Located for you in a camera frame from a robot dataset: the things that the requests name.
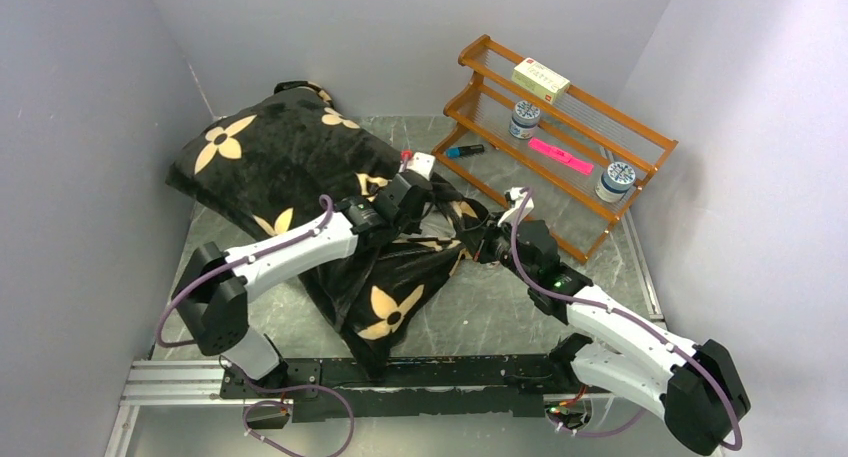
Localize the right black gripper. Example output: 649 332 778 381
460 212 537 286

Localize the black pillowcase with beige flowers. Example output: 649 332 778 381
165 80 492 379

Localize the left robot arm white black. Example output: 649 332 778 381
167 170 462 397

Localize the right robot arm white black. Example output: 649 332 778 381
474 219 751 456

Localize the blue marker pen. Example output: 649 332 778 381
444 144 486 159

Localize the wooden two-tier shelf rack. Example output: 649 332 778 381
433 35 677 263

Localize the pink flat plastic item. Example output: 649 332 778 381
528 138 594 176

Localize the white jar blue lid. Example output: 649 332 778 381
595 161 636 203
508 100 541 140

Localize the white cardboard box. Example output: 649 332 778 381
511 58 571 104

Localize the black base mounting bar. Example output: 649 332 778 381
220 354 583 423

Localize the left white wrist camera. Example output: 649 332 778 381
399 150 436 180

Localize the aluminium frame rail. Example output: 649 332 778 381
103 308 723 457

